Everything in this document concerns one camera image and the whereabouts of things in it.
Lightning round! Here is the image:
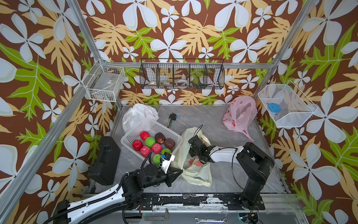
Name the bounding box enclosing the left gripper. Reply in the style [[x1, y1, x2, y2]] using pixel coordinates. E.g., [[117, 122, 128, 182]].
[[142, 166, 183, 189]]

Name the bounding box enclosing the green apple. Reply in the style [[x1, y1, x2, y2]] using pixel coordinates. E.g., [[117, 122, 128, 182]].
[[145, 137, 156, 148], [153, 154, 162, 167], [161, 148, 171, 155]]

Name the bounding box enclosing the yellow orange-print plastic bag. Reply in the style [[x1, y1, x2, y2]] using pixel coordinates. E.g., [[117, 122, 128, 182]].
[[171, 127, 213, 187]]

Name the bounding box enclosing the white perforated plastic basket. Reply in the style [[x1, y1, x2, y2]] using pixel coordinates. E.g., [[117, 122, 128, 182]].
[[121, 118, 183, 160]]

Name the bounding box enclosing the pink apple-print plastic bag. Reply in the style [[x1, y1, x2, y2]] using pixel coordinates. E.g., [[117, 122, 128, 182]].
[[222, 96, 258, 142]]

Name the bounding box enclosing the white plastic bag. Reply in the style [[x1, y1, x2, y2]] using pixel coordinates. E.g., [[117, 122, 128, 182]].
[[122, 104, 159, 133]]

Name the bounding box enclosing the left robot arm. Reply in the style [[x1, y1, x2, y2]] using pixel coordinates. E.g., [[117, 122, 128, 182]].
[[44, 153, 183, 224]]

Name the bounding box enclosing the black tool case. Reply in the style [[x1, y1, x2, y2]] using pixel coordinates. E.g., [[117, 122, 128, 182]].
[[88, 136, 121, 186]]

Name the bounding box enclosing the silver wrench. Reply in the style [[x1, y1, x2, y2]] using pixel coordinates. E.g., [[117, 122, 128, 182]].
[[194, 217, 228, 224]]

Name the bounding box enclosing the blue object in basket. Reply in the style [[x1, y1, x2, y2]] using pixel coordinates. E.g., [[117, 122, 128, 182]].
[[268, 103, 282, 114]]

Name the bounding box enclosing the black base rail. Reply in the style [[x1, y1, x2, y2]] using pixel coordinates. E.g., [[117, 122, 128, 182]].
[[124, 193, 265, 211]]

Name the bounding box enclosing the small black connector with wires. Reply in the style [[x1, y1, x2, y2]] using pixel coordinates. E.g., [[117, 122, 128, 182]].
[[167, 113, 177, 128]]

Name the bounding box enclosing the black wire wall basket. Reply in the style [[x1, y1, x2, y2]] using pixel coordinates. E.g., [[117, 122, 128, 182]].
[[139, 58, 225, 90]]

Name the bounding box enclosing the white wire basket right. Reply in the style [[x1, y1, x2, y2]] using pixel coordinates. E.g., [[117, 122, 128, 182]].
[[258, 81, 318, 128]]

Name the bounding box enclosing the white wire basket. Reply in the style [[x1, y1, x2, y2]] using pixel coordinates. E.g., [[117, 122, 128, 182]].
[[258, 81, 318, 128], [83, 61, 125, 102]]

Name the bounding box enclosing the white wire basket left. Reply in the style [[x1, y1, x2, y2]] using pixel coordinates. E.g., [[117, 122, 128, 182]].
[[83, 61, 125, 102]]

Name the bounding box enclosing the aluminium frame post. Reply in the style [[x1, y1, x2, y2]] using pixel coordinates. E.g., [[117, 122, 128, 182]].
[[248, 0, 319, 108]]

